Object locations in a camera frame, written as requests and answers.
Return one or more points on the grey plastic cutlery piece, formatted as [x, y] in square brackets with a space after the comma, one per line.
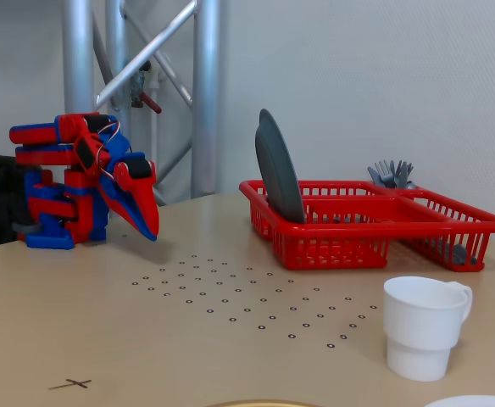
[459, 254]

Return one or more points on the red plastic dish rack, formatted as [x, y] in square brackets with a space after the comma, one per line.
[357, 229]

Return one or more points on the white plastic cup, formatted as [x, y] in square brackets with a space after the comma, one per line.
[421, 322]

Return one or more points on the grey plastic fork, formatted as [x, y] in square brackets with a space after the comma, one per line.
[381, 178]
[407, 176]
[396, 174]

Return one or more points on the grey plastic plate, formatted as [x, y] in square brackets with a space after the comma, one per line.
[279, 169]

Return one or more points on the white round plate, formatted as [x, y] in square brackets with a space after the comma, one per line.
[476, 403]

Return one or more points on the white wall pipe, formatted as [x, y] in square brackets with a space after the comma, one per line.
[154, 127]

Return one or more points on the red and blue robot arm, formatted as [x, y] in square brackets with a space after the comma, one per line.
[40, 154]

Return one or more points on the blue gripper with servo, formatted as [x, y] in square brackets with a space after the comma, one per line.
[125, 183]

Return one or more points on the gold plastic pot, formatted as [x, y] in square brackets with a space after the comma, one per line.
[264, 403]

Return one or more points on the aluminium truss frame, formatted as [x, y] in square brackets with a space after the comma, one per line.
[207, 85]

